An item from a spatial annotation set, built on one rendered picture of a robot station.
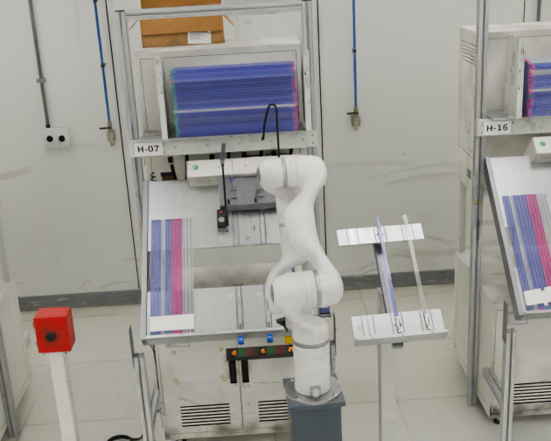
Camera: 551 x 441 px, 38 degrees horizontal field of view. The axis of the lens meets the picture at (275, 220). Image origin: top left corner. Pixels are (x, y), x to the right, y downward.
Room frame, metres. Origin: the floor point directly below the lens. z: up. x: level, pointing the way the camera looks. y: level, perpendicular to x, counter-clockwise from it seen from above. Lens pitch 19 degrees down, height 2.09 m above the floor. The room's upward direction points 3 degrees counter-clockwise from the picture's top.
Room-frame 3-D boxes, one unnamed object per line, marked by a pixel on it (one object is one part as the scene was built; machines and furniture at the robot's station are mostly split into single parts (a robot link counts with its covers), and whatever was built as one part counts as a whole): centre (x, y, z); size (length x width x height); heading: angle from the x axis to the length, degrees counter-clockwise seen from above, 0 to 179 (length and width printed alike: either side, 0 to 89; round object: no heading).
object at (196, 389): (3.39, 0.20, 0.31); 0.70 x 0.65 x 0.62; 91
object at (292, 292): (2.34, -0.06, 1.00); 0.19 x 0.12 x 0.24; 98
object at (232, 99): (3.27, 0.14, 1.52); 0.51 x 0.13 x 0.27; 91
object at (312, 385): (2.34, -0.09, 0.79); 0.19 x 0.19 x 0.18
